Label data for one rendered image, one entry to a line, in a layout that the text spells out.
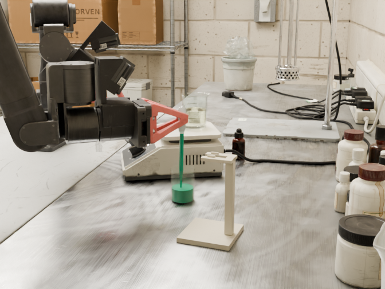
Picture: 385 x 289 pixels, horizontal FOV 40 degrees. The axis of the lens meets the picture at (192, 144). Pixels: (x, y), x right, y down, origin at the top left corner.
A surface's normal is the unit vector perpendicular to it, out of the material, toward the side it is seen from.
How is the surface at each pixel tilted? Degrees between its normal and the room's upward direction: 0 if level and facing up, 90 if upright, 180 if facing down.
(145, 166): 90
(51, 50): 82
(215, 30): 90
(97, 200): 0
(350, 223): 0
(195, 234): 0
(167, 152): 90
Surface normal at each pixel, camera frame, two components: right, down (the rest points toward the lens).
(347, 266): -0.77, 0.17
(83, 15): -0.27, 0.25
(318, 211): 0.00, -0.97
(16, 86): 0.35, 0.06
